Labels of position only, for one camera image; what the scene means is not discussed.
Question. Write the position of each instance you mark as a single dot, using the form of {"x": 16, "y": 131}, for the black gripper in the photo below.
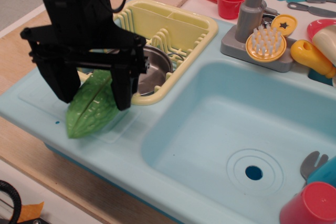
{"x": 83, "y": 33}

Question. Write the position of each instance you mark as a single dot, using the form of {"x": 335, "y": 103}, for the green toy squash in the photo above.
{"x": 93, "y": 106}

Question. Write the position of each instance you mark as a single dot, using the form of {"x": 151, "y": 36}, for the steel pot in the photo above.
{"x": 160, "y": 65}

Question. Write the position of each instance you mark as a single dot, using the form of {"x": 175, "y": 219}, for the yellow dish rack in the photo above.
{"x": 172, "y": 30}

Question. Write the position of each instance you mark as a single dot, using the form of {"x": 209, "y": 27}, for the light blue toy sink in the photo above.
{"x": 224, "y": 145}

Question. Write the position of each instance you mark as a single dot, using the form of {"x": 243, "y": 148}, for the orange tape piece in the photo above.
{"x": 30, "y": 212}

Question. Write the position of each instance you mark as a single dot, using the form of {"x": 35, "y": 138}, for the red cup upright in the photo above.
{"x": 229, "y": 9}

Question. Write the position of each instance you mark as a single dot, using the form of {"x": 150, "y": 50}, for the grey toy faucet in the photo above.
{"x": 233, "y": 43}

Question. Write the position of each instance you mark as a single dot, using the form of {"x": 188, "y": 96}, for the yellow dish brush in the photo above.
{"x": 265, "y": 44}

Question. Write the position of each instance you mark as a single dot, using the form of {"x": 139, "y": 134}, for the yellow star lid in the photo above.
{"x": 285, "y": 24}

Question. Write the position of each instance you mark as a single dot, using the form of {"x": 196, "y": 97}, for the red plate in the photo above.
{"x": 317, "y": 25}

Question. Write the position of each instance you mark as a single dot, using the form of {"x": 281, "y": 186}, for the grey toy fork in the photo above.
{"x": 311, "y": 163}

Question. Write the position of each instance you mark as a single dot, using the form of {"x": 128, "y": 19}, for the grey toy knife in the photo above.
{"x": 312, "y": 10}

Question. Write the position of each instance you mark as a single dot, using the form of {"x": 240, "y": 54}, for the cream toy bottle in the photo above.
{"x": 324, "y": 40}

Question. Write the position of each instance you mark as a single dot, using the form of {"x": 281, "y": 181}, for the teal cup foreground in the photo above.
{"x": 325, "y": 173}

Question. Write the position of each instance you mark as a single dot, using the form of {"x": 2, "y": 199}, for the red cup foreground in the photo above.
{"x": 314, "y": 204}

